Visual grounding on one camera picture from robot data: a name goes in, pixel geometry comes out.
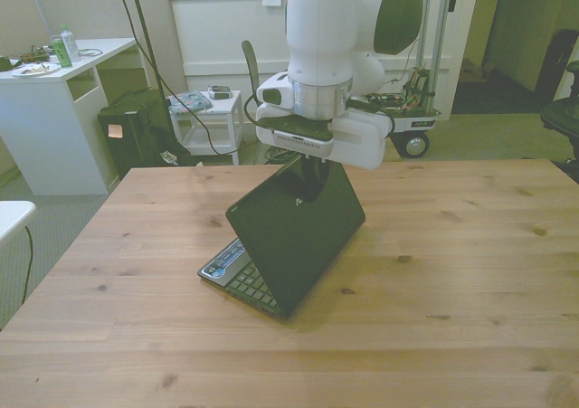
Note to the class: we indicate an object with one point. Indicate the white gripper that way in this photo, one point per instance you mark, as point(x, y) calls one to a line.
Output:
point(362, 139)

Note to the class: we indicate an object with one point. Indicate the black glossy netbook laptop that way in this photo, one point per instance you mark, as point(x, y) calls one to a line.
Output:
point(294, 245)

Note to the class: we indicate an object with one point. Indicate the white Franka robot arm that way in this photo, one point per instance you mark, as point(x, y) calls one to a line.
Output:
point(321, 41)

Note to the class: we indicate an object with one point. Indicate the wheeled robot cart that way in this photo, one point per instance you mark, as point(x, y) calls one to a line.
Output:
point(414, 123)

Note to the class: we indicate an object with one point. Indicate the small white side table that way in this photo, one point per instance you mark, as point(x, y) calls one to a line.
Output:
point(224, 109)

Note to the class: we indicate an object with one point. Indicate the small grey device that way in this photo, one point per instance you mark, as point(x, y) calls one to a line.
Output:
point(220, 92)

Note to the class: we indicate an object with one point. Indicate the floral patterned cloth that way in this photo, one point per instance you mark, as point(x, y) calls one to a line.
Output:
point(189, 101)

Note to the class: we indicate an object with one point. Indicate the black bag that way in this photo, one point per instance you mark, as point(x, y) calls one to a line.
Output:
point(165, 148)

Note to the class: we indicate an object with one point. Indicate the black computer tower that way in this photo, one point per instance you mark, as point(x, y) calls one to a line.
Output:
point(120, 136)

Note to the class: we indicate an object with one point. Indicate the black tripod stand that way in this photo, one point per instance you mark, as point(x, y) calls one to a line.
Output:
point(147, 41)

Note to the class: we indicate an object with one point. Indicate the black office chair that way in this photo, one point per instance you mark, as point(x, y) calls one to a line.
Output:
point(563, 109)

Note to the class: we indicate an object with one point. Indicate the white desk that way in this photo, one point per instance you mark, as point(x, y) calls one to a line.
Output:
point(45, 118)

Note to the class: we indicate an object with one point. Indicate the clear plastic bottle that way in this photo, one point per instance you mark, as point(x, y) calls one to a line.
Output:
point(71, 44)

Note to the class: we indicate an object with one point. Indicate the green drink can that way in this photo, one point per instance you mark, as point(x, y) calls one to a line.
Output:
point(60, 53)

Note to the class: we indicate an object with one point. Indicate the white plate with food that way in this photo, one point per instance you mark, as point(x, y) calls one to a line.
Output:
point(36, 69)

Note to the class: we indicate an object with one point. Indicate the white rounded table edge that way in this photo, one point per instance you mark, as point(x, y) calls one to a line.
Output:
point(13, 220)

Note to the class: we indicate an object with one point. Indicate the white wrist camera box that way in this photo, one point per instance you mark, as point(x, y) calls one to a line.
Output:
point(294, 141)

